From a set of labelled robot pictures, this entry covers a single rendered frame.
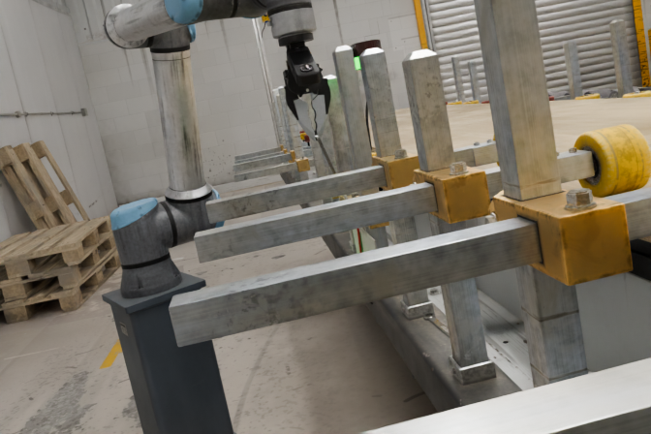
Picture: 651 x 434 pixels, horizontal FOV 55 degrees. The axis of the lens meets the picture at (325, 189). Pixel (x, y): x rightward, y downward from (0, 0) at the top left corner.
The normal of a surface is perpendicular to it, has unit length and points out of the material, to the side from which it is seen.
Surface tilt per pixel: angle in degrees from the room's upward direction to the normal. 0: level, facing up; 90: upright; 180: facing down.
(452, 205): 90
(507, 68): 90
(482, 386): 0
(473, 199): 90
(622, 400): 0
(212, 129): 90
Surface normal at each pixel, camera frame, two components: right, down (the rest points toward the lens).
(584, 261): 0.14, 0.12
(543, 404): -0.19, -0.97
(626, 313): -0.97, 0.21
